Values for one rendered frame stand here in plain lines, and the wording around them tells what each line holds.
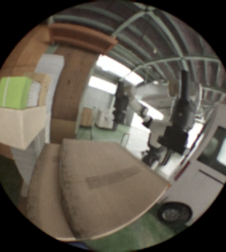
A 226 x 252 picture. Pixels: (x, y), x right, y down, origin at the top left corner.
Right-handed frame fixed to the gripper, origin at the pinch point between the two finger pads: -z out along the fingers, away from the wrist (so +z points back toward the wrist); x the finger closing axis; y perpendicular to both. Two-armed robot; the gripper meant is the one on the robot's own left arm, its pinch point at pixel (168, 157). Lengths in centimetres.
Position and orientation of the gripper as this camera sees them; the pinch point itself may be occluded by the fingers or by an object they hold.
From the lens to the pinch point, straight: 28.8
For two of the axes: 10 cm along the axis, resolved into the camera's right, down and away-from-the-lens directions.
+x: 4.9, 2.8, -8.2
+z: 2.6, -9.5, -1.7
